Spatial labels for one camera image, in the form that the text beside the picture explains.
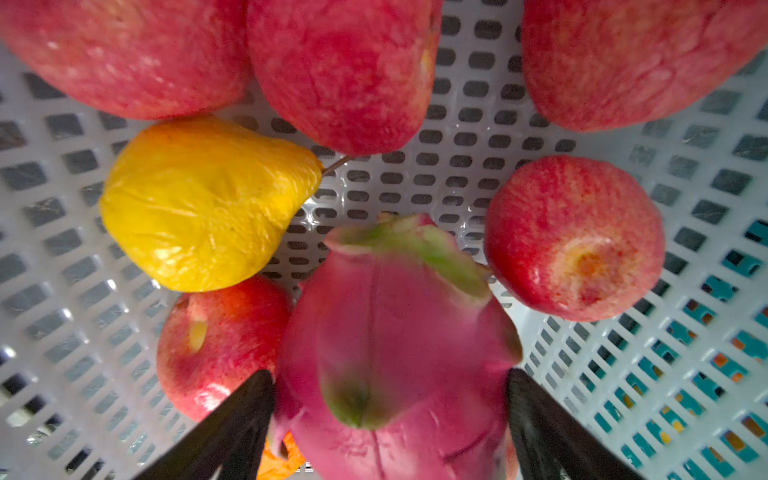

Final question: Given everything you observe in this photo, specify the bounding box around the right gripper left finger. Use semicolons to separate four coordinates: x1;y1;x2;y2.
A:
136;369;275;480

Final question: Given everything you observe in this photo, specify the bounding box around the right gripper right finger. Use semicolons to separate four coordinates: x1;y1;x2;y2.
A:
506;368;642;480

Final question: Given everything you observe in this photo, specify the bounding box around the magenta dragon fruit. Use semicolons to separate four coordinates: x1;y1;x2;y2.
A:
268;213;523;479

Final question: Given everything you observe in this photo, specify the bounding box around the red apple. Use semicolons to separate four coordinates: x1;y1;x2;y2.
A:
521;1;767;132
484;155;666;322
1;1;251;120
156;275;293;421
247;0;443;156

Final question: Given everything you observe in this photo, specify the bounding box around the white plastic fruit basket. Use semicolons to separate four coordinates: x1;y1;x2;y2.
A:
1;1;767;479

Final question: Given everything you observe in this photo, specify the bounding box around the red apple back right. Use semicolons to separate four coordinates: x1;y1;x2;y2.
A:
484;155;666;322

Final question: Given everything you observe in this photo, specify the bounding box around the yellow pear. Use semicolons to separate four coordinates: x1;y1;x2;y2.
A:
99;116;329;293

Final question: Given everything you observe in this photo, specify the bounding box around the red apple front right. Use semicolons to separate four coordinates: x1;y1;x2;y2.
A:
521;1;767;132

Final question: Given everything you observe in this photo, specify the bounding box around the red apple back middle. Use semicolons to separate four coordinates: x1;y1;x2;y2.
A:
247;0;443;156

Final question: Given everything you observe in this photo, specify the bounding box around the red apple back left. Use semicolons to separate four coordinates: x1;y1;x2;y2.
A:
1;1;251;120

